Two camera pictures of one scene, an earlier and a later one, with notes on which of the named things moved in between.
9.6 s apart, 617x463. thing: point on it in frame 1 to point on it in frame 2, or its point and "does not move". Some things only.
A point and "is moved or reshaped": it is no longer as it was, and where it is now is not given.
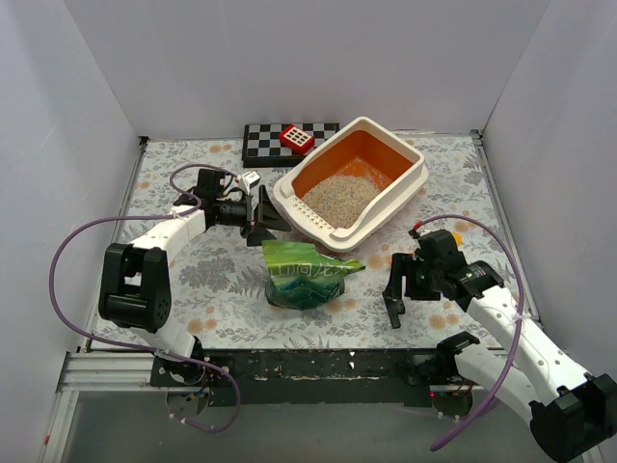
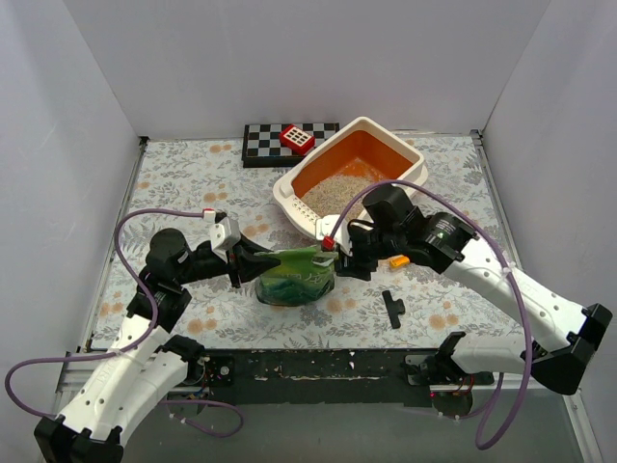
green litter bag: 301,278 is moved or reshaped
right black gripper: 412,278 to 355,260
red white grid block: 297,140 does not move
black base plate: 382,378 does not move
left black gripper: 252,215 to 235,263
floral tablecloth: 206,280 does not move
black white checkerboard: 262,148 does not move
